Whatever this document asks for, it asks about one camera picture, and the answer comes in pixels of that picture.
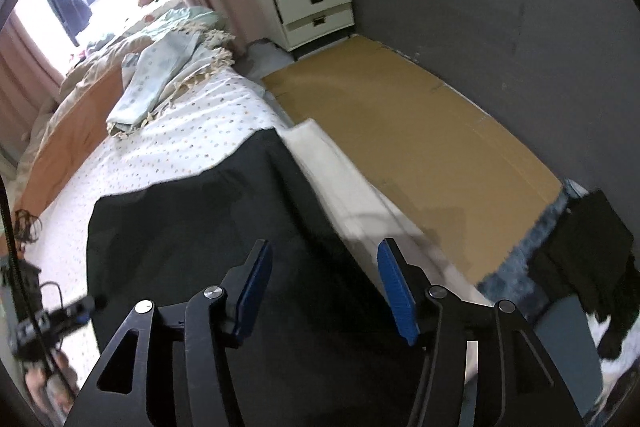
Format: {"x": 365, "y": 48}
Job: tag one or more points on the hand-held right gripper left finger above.
{"x": 255, "y": 287}

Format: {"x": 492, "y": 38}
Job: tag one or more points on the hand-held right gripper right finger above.
{"x": 397, "y": 292}

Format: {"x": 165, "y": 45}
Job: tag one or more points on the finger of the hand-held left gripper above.
{"x": 85, "y": 307}

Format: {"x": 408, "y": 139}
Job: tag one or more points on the black large garment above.
{"x": 200, "y": 217}

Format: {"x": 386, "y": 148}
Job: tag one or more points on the pile of dark clothes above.
{"x": 590, "y": 247}

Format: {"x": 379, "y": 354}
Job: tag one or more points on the person's left hand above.
{"x": 42, "y": 387}

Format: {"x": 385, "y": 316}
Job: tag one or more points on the blue shaggy rug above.
{"x": 520, "y": 252}

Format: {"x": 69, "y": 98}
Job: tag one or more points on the white floral bed sheet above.
{"x": 175, "y": 142}

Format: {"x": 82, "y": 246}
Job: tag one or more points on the brown cardboard sheet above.
{"x": 400, "y": 122}

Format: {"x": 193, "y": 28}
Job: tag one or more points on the orange blanket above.
{"x": 70, "y": 132}

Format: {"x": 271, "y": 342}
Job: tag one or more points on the grey blue stool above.
{"x": 565, "y": 347}

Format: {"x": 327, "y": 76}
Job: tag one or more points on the pale grey cloth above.
{"x": 265, "y": 59}

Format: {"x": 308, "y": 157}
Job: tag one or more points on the pale fringed blanket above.
{"x": 150, "y": 77}

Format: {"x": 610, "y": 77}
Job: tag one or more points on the beige comforter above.
{"x": 95, "y": 62}

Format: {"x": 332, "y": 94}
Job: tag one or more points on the white nightstand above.
{"x": 310, "y": 22}

